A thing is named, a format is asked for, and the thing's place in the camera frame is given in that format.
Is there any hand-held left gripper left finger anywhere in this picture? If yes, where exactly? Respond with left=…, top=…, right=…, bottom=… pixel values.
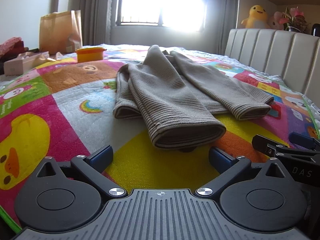
left=34, top=144, right=128, bottom=197

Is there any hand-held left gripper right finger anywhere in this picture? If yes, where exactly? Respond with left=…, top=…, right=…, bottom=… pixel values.
left=194, top=146, right=290, bottom=198

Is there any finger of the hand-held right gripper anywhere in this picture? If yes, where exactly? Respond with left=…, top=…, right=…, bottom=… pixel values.
left=252, top=134, right=292, bottom=155
left=289, top=131, right=320, bottom=153

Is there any beige striped knit garment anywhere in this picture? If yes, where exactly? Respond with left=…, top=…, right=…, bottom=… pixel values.
left=112, top=44, right=275, bottom=150

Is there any red pink clothes pile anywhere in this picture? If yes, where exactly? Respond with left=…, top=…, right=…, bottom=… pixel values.
left=0, top=37, right=29, bottom=58

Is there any beige padded headboard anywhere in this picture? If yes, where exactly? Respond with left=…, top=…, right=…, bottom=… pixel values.
left=224, top=28, right=320, bottom=100

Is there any yellow orange round container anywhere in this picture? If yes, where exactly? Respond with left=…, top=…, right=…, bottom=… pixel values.
left=76, top=47, right=104, bottom=63

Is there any pink plush toy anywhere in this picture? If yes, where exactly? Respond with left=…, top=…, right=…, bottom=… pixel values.
left=267, top=11, right=288, bottom=30

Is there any pink flower bouquet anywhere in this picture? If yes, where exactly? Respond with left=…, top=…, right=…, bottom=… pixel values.
left=280, top=6, right=310, bottom=33

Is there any pale pink cardboard box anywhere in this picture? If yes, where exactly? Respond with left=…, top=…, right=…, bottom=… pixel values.
left=4, top=51, right=50, bottom=76

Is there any grey curtain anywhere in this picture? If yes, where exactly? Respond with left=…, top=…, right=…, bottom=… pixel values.
left=204, top=0, right=240, bottom=55
left=67, top=0, right=119, bottom=46

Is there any yellow duck plush toy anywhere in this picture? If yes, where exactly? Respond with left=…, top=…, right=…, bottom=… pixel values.
left=241, top=4, right=271, bottom=29

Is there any brown paper bag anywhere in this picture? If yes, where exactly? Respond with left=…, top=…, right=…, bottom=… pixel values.
left=39, top=10, right=83, bottom=55

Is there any barred window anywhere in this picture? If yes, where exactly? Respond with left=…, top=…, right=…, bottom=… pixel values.
left=115, top=0, right=215, bottom=32

